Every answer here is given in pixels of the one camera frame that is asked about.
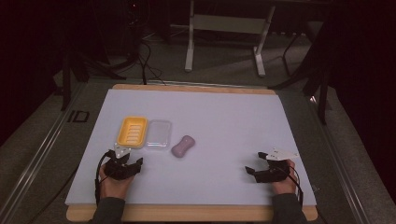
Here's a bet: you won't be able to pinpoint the white table mat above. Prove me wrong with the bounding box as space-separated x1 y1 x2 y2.
64 89 318 207

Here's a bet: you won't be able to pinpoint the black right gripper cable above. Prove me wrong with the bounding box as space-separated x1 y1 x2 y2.
279 165 304 207

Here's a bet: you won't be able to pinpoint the black floor cables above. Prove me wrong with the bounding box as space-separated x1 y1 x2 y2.
134 38 167 87

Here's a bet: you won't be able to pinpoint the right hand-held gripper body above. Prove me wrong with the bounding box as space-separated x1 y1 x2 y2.
253 147 301 184

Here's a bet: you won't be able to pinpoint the purple soap bar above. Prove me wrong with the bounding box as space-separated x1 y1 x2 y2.
170 134 196 159

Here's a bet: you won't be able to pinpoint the clear plastic container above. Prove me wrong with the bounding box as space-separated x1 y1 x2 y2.
144 119 173 150

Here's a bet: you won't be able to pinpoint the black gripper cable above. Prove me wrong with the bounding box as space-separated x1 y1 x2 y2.
94 149 116 205
279 165 304 207

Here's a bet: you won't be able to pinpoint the yellow soap dish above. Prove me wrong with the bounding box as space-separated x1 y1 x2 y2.
116 116 149 149

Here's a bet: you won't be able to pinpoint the white metal stand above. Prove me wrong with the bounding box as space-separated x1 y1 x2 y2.
184 0 276 77

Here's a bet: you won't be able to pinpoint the black stand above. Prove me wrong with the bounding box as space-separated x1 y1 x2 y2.
268 15 332 126
59 36 127 112

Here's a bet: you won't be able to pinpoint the metal floor rail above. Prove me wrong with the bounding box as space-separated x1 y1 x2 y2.
307 94 372 224
0 81 89 224

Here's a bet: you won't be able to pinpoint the person's right hand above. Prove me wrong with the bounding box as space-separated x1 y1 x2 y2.
270 159 297 196

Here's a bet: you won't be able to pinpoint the wooden table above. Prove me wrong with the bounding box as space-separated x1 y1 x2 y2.
64 83 319 223

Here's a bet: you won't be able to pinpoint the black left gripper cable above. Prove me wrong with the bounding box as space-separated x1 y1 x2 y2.
94 149 116 205

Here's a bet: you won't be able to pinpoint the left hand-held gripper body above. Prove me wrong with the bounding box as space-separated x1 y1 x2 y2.
104 142 138 181

